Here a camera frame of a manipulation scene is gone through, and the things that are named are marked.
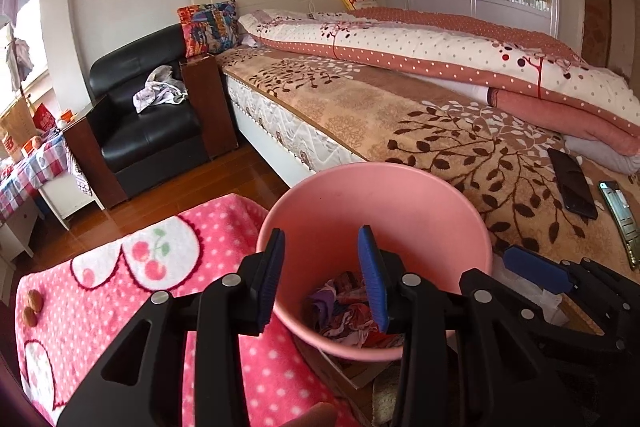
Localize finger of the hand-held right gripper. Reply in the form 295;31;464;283
502;246;640;339
460;271;626;354

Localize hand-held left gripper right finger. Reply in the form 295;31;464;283
356;225;586;427

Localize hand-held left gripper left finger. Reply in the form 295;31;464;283
56;228;287;427

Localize red snack wrapper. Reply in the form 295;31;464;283
330;271;368;297

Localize white purple paper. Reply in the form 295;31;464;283
304;284;372;344

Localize pink plastic bucket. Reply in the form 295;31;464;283
255;163;493;362

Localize white plastic bag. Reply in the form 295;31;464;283
492;267;571;328

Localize black smartphone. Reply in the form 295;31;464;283
546;147;600;221

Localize flat cardboard box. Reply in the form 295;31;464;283
315;347;401;390

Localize pink cherry print blanket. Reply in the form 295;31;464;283
15;193;361;427

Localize white quilted mattress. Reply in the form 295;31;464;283
222;74;368;190

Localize brown leaf pattern blanket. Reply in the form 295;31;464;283
217;44;640;288

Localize black leather armchair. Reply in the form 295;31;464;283
62;23;240;210

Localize white side table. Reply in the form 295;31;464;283
37;152;106;230

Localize crumpled white cloth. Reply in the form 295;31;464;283
132;64;190;112

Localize floral dotted quilt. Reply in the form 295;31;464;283
237;6;640;158

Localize white drawer table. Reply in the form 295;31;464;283
0;197;41;263

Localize comic print cushion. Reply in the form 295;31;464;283
176;0;240;58

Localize brown wooden door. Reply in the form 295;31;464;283
577;0;640;78

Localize plaid tablecloth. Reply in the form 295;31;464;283
0;134;68;223

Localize red paper bag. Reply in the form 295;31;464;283
32;103;57;132

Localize brown paper bag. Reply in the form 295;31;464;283
0;99;33;158

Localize hanging clothes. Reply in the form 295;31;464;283
0;0;35;92

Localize bay window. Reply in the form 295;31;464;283
0;0;51;108

